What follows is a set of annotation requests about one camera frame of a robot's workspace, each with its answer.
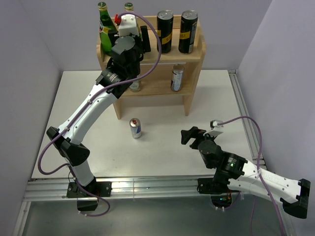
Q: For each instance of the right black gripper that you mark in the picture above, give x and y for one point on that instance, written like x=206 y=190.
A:
x=193 y=132

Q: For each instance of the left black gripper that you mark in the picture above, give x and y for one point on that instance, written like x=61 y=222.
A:
x=144 y=41

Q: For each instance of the black yellow soda can front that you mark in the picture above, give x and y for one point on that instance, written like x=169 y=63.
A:
x=164 y=29

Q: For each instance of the black yellow soda can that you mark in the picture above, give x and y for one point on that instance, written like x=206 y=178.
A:
x=188 y=27
x=164 y=29

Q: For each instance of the green glass bottle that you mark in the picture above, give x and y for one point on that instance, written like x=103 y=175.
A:
x=129 y=7
x=105 y=25

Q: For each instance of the green glass bottle front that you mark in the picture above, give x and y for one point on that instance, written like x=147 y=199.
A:
x=105 y=25

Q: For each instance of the silver blue energy can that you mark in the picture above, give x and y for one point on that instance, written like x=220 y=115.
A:
x=177 y=77

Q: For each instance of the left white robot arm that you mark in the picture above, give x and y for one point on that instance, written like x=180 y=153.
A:
x=123 y=66

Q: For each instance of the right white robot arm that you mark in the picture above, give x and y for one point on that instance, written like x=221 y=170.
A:
x=235 y=173

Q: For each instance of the wooden two-tier shelf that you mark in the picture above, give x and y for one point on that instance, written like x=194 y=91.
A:
x=158 y=82

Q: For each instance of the clear glass bottle right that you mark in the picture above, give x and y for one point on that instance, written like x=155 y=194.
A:
x=135 y=86

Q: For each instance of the blue red energy can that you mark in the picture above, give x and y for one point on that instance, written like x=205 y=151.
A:
x=135 y=126

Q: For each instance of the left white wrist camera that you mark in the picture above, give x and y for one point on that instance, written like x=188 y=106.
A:
x=127 y=25

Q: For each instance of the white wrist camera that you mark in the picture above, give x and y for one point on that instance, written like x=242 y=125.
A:
x=127 y=25
x=215 y=128

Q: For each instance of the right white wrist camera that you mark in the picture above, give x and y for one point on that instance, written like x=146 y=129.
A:
x=215 y=128

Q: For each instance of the aluminium side rail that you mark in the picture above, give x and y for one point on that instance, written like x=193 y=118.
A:
x=249 y=128

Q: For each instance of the aluminium front rail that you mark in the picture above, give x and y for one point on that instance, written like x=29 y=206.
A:
x=45 y=190

